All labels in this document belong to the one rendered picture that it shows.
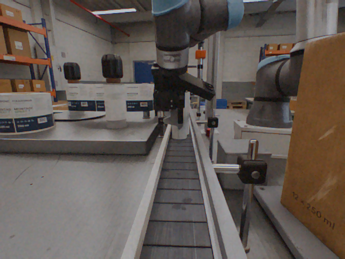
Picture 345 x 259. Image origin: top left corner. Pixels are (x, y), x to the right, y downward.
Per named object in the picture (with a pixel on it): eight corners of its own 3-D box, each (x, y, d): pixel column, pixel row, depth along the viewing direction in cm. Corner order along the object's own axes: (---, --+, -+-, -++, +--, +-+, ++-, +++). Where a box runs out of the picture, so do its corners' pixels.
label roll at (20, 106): (9, 125, 82) (2, 93, 79) (60, 122, 89) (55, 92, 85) (-19, 136, 64) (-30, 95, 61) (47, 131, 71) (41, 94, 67)
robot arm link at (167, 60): (188, 39, 43) (190, 52, 37) (188, 58, 46) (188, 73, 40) (157, 39, 43) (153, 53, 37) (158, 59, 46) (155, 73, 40)
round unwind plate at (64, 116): (68, 112, 121) (68, 110, 121) (113, 112, 120) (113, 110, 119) (31, 121, 91) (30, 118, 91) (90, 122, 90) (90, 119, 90)
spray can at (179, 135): (172, 136, 65) (172, 76, 60) (187, 136, 64) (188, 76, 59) (170, 140, 60) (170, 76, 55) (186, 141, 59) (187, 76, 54)
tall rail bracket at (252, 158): (200, 238, 28) (205, 135, 24) (248, 240, 27) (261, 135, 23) (202, 258, 25) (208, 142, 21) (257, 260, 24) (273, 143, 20)
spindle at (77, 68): (74, 113, 110) (68, 63, 103) (89, 113, 109) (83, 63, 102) (65, 115, 101) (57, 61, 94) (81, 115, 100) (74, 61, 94)
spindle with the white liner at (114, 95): (110, 124, 84) (105, 56, 77) (129, 124, 84) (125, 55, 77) (102, 128, 76) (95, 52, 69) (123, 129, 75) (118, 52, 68)
